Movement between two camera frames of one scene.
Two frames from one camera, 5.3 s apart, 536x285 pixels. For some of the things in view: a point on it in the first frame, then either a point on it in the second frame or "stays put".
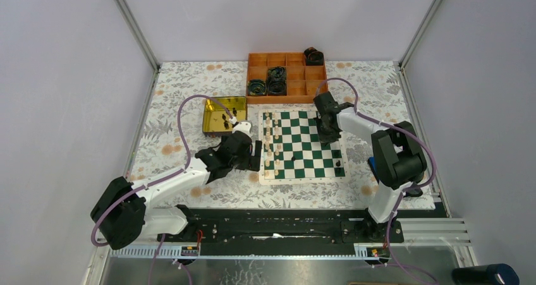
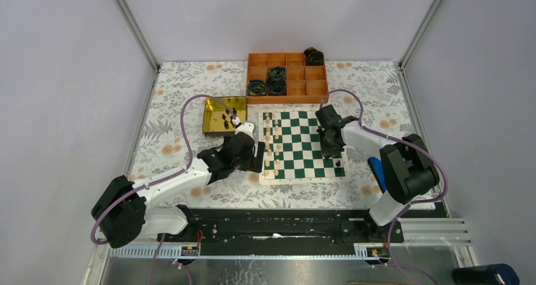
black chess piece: [339, 172] stays put
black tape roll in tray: [277, 75] stays put
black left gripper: [253, 163] stays put
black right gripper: [326, 139] to [328, 151]
